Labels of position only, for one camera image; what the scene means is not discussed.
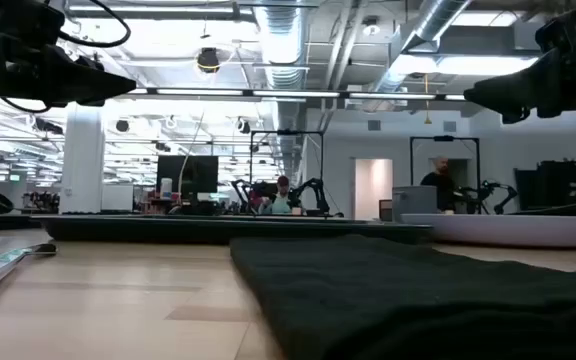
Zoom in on white board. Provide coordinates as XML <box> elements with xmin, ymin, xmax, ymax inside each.
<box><xmin>100</xmin><ymin>183</ymin><xmax>135</xmax><ymax>212</ymax></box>

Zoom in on rectangular ceiling light panel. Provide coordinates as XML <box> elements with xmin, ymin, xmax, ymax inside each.
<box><xmin>392</xmin><ymin>53</ymin><xmax>540</xmax><ymax>77</ymax></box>

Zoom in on black aluminium table frame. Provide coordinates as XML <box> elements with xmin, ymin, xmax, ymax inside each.
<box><xmin>0</xmin><ymin>212</ymin><xmax>52</xmax><ymax>233</ymax></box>

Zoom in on person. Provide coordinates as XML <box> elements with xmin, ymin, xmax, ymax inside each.
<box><xmin>259</xmin><ymin>174</ymin><xmax>305</xmax><ymax>216</ymax></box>
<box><xmin>419</xmin><ymin>155</ymin><xmax>457</xmax><ymax>214</ymax></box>

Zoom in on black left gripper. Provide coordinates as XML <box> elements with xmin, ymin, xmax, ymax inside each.
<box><xmin>0</xmin><ymin>0</ymin><xmax>137</xmax><ymax>108</ymax></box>

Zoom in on black computer monitor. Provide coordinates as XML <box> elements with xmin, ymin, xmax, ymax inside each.
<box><xmin>156</xmin><ymin>154</ymin><xmax>220</xmax><ymax>202</ymax></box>

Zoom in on silver ceiling duct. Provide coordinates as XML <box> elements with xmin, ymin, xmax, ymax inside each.
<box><xmin>253</xmin><ymin>0</ymin><xmax>311</xmax><ymax>169</ymax></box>
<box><xmin>367</xmin><ymin>0</ymin><xmax>473</xmax><ymax>94</ymax></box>

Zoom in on yellow hanging pendant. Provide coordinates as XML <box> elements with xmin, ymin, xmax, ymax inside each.
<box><xmin>422</xmin><ymin>73</ymin><xmax>433</xmax><ymax>126</ymax></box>

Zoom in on dark green serving tray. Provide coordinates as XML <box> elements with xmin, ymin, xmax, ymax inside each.
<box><xmin>32</xmin><ymin>213</ymin><xmax>435</xmax><ymax>246</ymax></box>

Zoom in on bright doorway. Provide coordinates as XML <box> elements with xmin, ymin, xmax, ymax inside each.
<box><xmin>353</xmin><ymin>157</ymin><xmax>394</xmax><ymax>221</ymax></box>

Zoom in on white building column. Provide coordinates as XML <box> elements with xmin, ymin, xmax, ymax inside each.
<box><xmin>59</xmin><ymin>106</ymin><xmax>106</xmax><ymax>215</ymax></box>

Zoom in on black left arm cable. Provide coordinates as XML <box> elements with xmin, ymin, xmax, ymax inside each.
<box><xmin>0</xmin><ymin>96</ymin><xmax>53</xmax><ymax>115</ymax></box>

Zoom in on black cloth napkin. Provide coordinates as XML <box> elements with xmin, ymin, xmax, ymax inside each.
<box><xmin>229</xmin><ymin>233</ymin><xmax>576</xmax><ymax>360</ymax></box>

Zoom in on black background gantry frame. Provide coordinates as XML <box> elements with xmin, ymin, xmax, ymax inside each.
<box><xmin>248</xmin><ymin>129</ymin><xmax>326</xmax><ymax>217</ymax></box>
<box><xmin>409</xmin><ymin>134</ymin><xmax>482</xmax><ymax>216</ymax></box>

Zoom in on black storage cabinet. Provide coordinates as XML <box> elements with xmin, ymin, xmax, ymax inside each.
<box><xmin>513</xmin><ymin>158</ymin><xmax>576</xmax><ymax>215</ymax></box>

